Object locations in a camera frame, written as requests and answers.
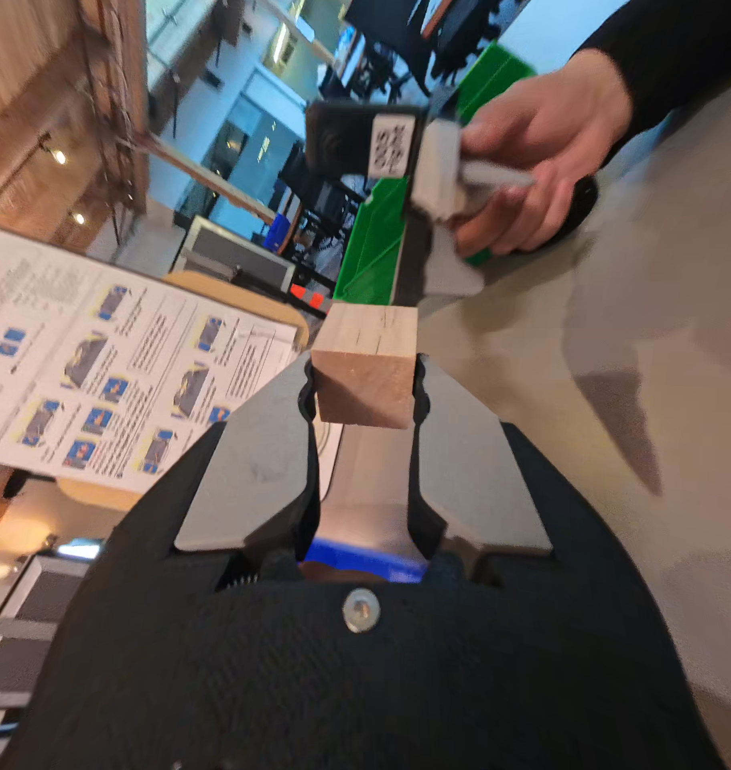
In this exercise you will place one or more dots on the medium natural wooden cube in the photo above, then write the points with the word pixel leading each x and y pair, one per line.
pixel 365 385

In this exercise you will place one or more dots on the grey aluminium-framed case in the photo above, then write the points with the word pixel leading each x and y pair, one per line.
pixel 34 601
pixel 233 252

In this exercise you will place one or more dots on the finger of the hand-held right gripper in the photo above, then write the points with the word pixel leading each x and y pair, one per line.
pixel 453 270
pixel 441 168

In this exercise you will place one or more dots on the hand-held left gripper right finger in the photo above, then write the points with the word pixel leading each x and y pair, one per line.
pixel 480 481

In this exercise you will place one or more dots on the person's right hand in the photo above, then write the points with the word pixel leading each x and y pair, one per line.
pixel 564 120

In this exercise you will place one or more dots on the green plastic bin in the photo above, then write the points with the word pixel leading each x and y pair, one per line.
pixel 371 264

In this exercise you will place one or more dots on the small blue storage bin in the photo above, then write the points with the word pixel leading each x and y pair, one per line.
pixel 276 231

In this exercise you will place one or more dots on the black office chair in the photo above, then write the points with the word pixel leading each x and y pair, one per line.
pixel 395 30

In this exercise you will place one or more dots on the orange traffic cone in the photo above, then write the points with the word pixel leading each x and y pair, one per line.
pixel 308 296

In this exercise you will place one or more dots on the blue plastic bin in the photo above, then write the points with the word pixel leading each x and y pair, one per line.
pixel 353 553

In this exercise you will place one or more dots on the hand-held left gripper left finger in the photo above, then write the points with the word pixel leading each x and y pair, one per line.
pixel 245 475

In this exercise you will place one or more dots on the diagonal support beam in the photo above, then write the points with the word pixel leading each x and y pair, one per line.
pixel 209 177

